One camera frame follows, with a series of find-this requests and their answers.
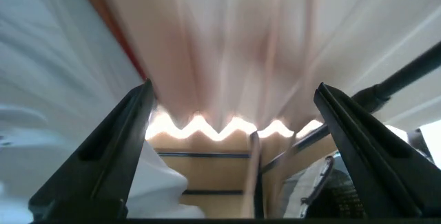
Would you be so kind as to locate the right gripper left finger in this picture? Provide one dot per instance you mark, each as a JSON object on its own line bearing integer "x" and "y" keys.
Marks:
{"x": 69, "y": 189}

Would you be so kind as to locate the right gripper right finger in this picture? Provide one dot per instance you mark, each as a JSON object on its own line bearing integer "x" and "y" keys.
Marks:
{"x": 389, "y": 182}

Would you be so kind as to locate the pale grey shorts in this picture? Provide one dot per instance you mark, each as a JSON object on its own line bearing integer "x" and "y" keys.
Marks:
{"x": 51, "y": 79}

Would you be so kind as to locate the white laundry basket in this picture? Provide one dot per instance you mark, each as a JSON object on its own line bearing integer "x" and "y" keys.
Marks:
{"x": 310, "y": 189}

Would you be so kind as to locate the pink clothes hanger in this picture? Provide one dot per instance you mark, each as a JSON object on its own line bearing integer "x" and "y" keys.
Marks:
{"x": 248, "y": 182}

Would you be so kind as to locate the black clothes rack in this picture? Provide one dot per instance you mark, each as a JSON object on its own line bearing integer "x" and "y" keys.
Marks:
{"x": 206, "y": 154}

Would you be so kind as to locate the beige curtain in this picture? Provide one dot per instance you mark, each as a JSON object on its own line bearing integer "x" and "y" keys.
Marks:
{"x": 241, "y": 45}

